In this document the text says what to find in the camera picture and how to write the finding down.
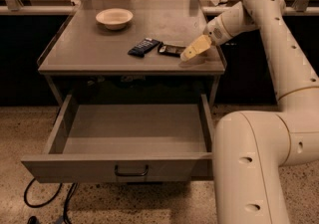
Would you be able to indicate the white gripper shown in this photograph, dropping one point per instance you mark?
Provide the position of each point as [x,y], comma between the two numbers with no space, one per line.
[216,33]

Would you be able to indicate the grey metal cabinet table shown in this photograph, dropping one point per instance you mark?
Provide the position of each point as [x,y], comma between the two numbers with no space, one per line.
[86,48]

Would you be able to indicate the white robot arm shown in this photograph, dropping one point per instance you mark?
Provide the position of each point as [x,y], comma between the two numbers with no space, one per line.
[249,147]

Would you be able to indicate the black drawer handle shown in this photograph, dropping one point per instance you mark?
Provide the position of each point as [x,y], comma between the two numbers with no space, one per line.
[134,171]

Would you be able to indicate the grey open top drawer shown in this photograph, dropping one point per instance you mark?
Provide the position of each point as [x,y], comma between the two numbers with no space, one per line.
[88,141]

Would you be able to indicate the blue snack bar wrapper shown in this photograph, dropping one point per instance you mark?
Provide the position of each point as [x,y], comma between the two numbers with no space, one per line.
[143,47]

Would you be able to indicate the white ceramic bowl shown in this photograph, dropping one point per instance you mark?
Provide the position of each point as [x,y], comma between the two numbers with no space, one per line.
[115,18]

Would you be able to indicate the black chocolate rxbar wrapper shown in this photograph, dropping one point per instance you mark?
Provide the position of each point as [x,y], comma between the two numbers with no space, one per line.
[170,50]

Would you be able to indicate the white horizontal rail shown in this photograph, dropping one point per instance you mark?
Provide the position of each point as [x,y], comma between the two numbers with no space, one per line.
[210,11]

